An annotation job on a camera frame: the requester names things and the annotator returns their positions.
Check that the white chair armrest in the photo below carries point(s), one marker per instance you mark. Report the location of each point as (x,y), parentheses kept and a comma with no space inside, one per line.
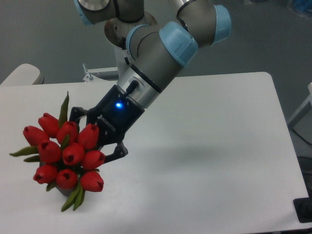
(25,74)

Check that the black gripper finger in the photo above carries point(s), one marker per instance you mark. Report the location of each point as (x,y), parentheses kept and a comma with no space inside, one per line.
(119,152)
(76,114)

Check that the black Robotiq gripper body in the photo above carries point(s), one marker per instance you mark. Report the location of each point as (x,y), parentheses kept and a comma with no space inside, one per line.
(114,115)

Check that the black device at table edge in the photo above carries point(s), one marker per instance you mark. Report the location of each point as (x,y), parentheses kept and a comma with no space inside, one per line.
(303,208)

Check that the white furniture frame at right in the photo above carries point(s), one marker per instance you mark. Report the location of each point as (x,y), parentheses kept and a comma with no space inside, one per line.
(302,110)

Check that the dark grey ribbed vase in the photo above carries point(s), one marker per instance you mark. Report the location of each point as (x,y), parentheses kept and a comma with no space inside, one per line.
(63,178)

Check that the red tulip bouquet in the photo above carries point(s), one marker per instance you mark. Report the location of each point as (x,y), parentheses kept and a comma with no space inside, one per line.
(59,141)

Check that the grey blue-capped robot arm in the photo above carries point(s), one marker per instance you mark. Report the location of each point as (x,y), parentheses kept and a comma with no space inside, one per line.
(153,57)

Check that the black gripper cable connector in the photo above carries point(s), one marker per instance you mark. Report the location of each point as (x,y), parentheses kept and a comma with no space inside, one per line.
(132,86)

